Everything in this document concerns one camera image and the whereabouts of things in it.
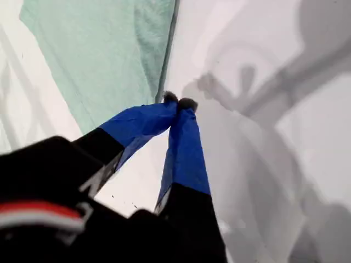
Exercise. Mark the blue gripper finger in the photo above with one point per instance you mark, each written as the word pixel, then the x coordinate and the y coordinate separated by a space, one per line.
pixel 142 122
pixel 185 159

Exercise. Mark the pale green t-shirt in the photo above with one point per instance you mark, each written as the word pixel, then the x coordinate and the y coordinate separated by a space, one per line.
pixel 96 54

